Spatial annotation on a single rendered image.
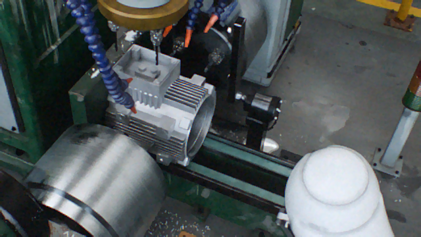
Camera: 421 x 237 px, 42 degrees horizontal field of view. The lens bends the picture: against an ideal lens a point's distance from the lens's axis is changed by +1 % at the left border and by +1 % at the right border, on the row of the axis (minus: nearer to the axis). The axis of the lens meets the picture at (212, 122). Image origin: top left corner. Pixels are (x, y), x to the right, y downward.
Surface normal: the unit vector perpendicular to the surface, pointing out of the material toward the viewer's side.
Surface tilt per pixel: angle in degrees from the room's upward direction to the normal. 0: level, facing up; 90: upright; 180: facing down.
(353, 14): 0
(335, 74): 0
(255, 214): 90
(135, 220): 69
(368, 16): 0
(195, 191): 90
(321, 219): 86
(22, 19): 90
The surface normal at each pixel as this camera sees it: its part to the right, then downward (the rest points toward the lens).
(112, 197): 0.63, -0.32
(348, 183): -0.04, -0.32
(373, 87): 0.07, -0.69
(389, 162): -0.40, 0.64
